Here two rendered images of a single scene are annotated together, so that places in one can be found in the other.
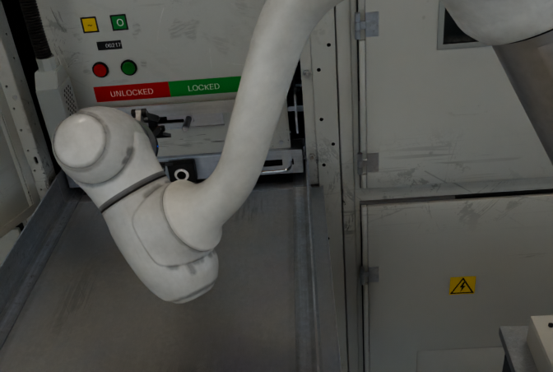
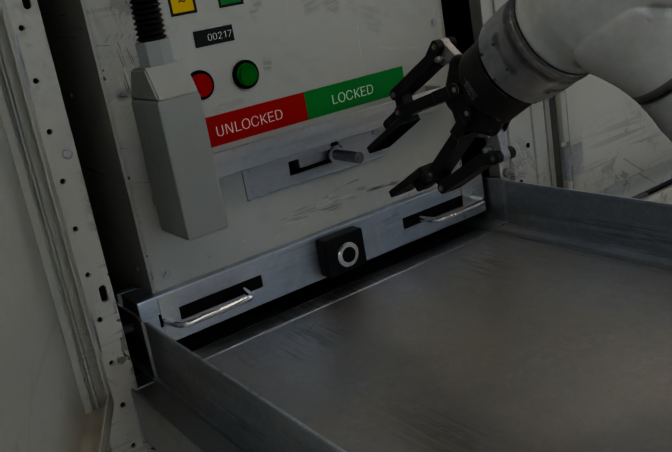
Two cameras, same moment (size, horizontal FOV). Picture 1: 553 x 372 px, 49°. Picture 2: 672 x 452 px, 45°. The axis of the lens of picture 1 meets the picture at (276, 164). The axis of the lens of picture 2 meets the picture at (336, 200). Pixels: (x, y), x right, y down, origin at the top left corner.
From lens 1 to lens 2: 0.94 m
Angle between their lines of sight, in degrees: 37
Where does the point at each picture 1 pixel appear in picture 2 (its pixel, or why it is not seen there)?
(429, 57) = not seen: outside the picture
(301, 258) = (654, 259)
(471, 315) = not seen: outside the picture
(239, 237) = (531, 283)
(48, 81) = (177, 79)
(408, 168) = (609, 158)
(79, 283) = (407, 422)
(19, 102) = (75, 164)
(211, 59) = (361, 44)
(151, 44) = (278, 26)
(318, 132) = (512, 129)
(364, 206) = not seen: hidden behind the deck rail
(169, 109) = (329, 129)
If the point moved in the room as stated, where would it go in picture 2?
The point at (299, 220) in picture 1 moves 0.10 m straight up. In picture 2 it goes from (569, 242) to (562, 168)
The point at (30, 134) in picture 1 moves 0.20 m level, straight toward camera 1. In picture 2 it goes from (94, 234) to (258, 235)
